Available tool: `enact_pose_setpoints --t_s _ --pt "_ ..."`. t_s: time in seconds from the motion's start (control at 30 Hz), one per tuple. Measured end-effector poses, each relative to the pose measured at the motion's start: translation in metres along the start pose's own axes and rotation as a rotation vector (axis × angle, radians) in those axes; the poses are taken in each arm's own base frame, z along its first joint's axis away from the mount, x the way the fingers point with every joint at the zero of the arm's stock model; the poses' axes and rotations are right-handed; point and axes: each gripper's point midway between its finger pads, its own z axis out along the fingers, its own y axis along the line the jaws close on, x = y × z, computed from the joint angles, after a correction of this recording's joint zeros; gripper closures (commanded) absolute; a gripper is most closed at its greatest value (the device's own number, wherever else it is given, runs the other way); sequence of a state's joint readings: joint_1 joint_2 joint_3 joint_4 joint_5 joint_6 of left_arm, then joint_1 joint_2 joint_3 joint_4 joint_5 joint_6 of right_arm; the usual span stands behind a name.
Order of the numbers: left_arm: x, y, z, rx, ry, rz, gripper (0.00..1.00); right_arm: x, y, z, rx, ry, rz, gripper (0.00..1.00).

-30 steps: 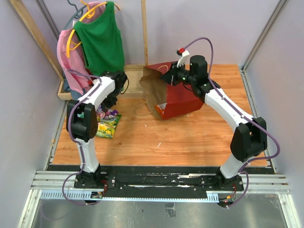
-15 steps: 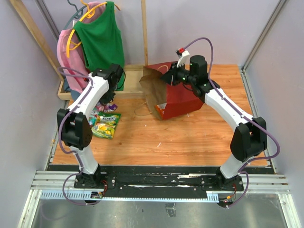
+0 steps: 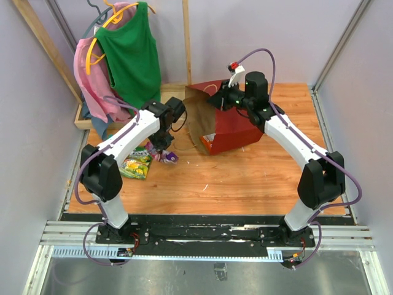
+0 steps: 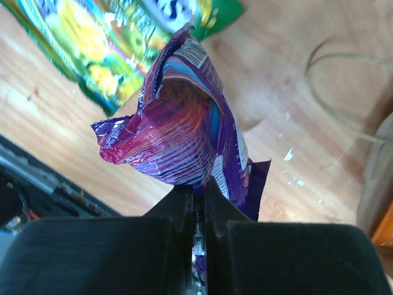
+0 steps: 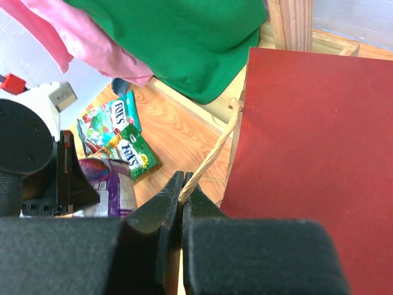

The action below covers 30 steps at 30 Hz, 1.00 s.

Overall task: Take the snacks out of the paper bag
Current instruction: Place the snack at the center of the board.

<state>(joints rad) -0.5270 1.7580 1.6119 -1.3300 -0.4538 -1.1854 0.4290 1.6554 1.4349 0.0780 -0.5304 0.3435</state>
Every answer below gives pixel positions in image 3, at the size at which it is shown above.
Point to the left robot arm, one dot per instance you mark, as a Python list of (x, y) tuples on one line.
[(99, 165)]

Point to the grey clothes hanger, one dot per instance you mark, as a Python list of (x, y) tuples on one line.
[(99, 20)]

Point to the aluminium corner profile left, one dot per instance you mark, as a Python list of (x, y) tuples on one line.
[(61, 22)]

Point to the aluminium corner profile right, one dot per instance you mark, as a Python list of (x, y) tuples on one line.
[(342, 42)]

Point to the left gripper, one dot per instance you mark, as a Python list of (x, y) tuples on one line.
[(162, 145)]

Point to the green Fox's candy packet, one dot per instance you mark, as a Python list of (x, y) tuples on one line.
[(136, 165)]

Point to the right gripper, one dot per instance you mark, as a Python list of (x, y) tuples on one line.
[(219, 100)]

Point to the blue grey cloth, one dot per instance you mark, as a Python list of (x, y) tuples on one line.
[(98, 124)]

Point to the orange snack packet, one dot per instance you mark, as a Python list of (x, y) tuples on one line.
[(207, 141)]

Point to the aluminium corner profile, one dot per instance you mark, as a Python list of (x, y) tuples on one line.
[(61, 22), (342, 42)]

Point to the pink shirt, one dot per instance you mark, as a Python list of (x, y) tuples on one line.
[(98, 95)]

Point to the red brown paper bag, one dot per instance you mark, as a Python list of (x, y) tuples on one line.
[(232, 130)]

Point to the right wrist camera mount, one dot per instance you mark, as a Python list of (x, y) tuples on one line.
[(237, 71)]

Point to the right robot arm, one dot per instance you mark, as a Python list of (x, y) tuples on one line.
[(322, 180)]

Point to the yellow clothes hanger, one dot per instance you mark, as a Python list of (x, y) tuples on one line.
[(133, 36)]

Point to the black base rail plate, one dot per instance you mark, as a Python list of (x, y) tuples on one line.
[(205, 235)]

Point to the green tank top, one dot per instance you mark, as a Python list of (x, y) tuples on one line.
[(139, 84)]

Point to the purple Fox's candy packet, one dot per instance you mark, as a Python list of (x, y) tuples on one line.
[(163, 156)]

